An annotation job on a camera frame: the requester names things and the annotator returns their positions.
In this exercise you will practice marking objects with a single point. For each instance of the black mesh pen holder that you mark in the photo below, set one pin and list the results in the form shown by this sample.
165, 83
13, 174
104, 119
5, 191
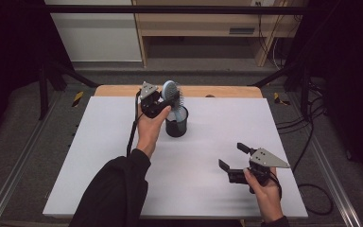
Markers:
176, 130

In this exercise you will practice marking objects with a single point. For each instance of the white table mat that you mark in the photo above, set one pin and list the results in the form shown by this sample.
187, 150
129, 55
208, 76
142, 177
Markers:
201, 151

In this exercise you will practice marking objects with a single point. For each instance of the black metal stand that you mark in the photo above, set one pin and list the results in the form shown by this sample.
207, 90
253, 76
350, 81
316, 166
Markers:
302, 85
44, 88

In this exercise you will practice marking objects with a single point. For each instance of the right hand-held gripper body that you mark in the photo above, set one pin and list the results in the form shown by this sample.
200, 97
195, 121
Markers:
264, 159

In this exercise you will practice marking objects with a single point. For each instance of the grey label on desk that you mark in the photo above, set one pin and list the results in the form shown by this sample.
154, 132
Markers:
241, 31

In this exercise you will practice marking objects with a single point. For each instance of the light blue hairbrush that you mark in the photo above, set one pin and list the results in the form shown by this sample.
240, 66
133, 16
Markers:
169, 90

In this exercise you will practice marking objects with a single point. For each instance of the person's left hand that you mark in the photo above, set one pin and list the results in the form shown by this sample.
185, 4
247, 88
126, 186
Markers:
149, 132

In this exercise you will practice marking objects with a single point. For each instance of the light wooden desk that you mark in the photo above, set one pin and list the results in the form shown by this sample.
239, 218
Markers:
195, 23

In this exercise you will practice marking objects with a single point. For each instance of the black horizontal frame bar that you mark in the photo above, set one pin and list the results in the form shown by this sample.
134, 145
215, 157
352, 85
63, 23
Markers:
170, 9

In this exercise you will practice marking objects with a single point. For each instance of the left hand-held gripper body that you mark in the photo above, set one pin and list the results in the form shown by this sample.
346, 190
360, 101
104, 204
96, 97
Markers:
149, 104

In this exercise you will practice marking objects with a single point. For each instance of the black curtain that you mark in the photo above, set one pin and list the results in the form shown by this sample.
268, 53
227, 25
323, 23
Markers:
349, 78
9, 63

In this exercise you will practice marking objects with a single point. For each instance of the white cabinet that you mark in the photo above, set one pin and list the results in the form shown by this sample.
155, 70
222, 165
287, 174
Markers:
97, 38

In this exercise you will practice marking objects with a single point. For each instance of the yellow black hazard tape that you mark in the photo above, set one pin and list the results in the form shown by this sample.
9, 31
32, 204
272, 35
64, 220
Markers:
77, 98
279, 99

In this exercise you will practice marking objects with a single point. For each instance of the person's right hand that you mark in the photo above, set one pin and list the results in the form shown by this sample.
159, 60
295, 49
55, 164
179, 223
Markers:
269, 201

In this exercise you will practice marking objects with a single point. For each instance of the aluminium floor rail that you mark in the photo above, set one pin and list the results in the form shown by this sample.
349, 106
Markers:
337, 189
9, 186

